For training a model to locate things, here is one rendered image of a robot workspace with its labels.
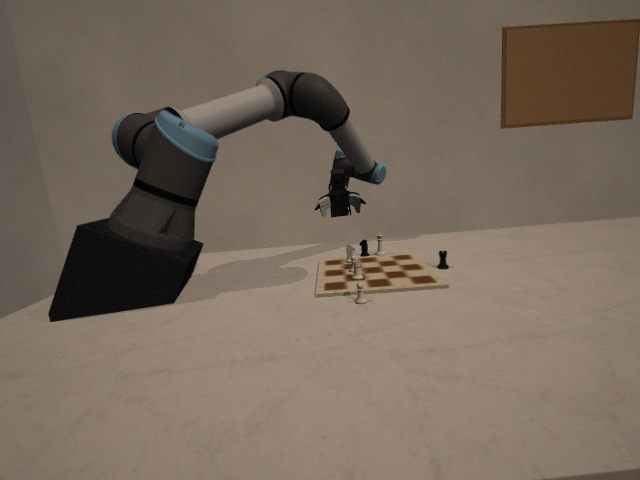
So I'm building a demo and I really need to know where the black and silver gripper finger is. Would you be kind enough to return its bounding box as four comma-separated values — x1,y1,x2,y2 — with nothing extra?
344,192,366,213
314,194,334,217

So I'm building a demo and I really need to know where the brown and cream chessboard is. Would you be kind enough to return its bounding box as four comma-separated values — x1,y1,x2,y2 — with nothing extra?
316,253,449,298

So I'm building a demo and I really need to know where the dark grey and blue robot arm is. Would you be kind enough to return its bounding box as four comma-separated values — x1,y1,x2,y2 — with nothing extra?
107,70,386,251

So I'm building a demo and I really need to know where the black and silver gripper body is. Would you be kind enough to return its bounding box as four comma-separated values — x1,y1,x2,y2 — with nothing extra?
328,188,351,218

